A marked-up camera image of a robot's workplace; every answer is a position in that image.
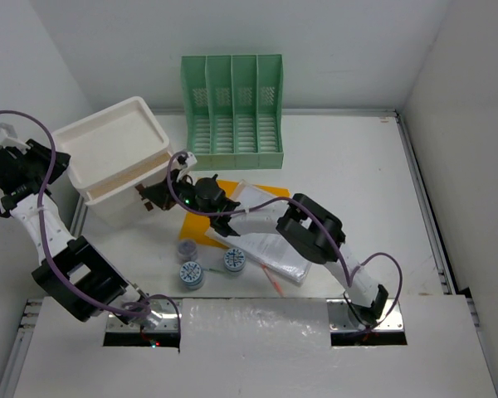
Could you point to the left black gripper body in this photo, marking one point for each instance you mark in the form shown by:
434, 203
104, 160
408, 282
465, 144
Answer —
36, 162

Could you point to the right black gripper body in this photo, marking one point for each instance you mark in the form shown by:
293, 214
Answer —
184, 191

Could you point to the white plastic drawer unit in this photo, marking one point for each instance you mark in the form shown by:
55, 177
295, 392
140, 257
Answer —
113, 151

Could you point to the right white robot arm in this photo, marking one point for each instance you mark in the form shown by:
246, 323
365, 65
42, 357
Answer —
312, 231

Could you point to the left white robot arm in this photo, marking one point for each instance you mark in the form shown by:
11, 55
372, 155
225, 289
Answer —
61, 255

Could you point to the orange paper folder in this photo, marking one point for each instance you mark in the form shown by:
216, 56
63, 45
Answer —
195, 227

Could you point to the dark-lidded ink jar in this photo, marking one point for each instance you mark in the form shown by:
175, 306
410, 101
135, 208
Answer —
187, 250

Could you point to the green-tipped white pen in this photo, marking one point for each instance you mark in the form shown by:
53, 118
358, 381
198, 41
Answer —
212, 270

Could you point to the green four-slot file organizer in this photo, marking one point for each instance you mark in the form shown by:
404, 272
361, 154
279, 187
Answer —
233, 108

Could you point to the clear mesh document pouch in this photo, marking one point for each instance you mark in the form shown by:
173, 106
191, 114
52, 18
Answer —
271, 250

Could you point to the orange-tipped clear pen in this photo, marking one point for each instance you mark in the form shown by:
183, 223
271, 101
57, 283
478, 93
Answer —
273, 281

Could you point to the white front shelf board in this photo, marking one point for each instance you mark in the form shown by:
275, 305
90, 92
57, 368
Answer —
260, 348

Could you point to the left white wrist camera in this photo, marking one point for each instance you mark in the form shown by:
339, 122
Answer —
9, 138

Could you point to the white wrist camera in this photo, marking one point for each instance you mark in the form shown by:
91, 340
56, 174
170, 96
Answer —
9, 138
186, 161

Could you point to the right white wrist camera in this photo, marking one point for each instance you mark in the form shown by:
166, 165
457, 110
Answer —
186, 161

